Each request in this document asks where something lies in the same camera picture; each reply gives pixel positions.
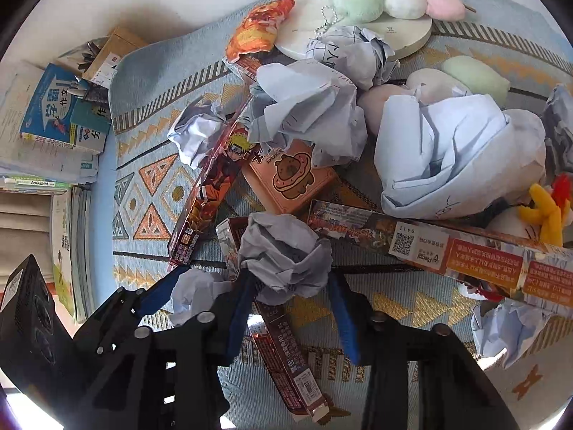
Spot dark red long box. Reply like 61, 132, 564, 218
216, 216, 330, 422

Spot white paper ball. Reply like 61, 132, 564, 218
170, 268, 232, 326

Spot orange long card box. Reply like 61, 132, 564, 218
307, 200, 572, 317

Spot Naruto long card box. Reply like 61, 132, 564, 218
168, 94, 255, 266

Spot capybara pink small box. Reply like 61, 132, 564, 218
243, 140, 337, 215

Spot crumpled paper right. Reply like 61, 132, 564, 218
471, 299, 553, 369

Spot patterned blue woven mat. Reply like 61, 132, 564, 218
112, 0, 572, 429

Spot flat books on desk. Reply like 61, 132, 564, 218
49, 185, 96, 323

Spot large crumpled paper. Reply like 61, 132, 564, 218
374, 94, 546, 220

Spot crumpled paper left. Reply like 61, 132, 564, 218
167, 100, 226, 169

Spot crumpled paper centre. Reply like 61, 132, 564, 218
249, 59, 367, 168

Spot red yellow chicken plush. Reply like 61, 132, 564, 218
491, 174, 573, 248

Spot red box under snack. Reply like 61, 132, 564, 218
222, 56, 262, 83

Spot stack of books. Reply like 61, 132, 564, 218
1, 61, 102, 185

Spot crumpled paper near lamp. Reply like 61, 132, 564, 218
306, 26, 400, 90

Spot blue study book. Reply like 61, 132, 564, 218
20, 64, 111, 154

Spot tricolour dango plush on mat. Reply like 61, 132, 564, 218
358, 56, 511, 136

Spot orange snack plush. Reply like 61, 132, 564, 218
225, 0, 295, 63

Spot cardboard pen holder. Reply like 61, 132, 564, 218
82, 26, 148, 89

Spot white desk lamp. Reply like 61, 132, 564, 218
276, 0, 432, 59

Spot tricolour dango plush on base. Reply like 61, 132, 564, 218
331, 0, 468, 23

